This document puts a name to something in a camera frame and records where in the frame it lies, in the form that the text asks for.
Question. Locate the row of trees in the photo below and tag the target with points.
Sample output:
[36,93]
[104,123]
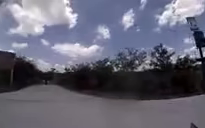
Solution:
[123,78]

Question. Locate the grey pavement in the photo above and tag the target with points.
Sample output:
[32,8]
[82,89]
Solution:
[90,110]

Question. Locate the building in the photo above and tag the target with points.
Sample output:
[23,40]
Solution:
[1,66]

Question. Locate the pole with signs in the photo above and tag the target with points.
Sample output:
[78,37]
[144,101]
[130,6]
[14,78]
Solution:
[200,39]

